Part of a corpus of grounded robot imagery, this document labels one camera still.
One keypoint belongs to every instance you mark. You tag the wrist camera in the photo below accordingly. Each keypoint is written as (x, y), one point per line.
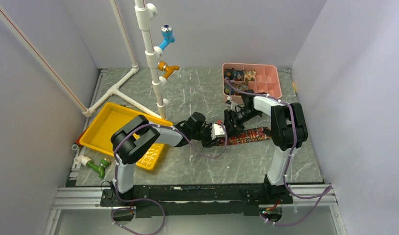
(229, 103)
(217, 131)

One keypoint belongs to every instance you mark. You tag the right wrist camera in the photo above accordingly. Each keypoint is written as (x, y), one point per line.
(229, 103)

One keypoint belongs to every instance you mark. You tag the green plastic faucet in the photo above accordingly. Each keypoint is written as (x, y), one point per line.
(99, 168)

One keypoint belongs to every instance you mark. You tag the brown patterned rolled tie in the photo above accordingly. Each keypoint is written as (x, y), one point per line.
(240, 87)

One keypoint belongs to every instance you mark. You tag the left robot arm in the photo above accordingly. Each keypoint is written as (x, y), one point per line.
(132, 142)

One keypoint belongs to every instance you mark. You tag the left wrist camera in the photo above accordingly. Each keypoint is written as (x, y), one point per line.
(217, 131)

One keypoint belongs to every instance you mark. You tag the pink divided organizer box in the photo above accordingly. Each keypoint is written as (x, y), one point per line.
(267, 80)

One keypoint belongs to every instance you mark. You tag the blue dotted rolled tie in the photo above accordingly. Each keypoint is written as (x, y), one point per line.
(228, 90)

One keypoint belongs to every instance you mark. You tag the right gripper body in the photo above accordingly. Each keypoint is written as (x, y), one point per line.
(244, 115)

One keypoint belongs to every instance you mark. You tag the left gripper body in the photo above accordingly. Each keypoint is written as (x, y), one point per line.
(204, 135)

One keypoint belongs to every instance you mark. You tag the gold floral rolled tie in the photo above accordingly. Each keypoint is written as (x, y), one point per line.
(250, 75)

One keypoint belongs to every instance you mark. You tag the blue plastic faucet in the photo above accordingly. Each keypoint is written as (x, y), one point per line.
(167, 33)

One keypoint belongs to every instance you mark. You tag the yellow plastic tray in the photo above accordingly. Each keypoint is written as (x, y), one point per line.
(110, 119)

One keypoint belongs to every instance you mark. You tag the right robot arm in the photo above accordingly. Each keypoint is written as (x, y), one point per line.
(288, 132)

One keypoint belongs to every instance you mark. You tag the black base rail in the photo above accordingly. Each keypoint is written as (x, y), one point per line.
(246, 199)

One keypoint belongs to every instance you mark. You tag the multicolour patterned necktie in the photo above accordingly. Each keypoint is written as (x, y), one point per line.
(249, 135)

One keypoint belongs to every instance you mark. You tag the orange plastic faucet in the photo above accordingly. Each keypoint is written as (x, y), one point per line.
(167, 69)

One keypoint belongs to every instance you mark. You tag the white pipe with red stripe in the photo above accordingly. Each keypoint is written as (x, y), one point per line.
(42, 61)

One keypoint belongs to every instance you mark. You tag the white PVC pipe stand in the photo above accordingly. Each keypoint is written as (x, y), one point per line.
(145, 12)

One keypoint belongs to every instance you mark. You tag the dark rolled tie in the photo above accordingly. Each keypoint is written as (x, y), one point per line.
(229, 73)

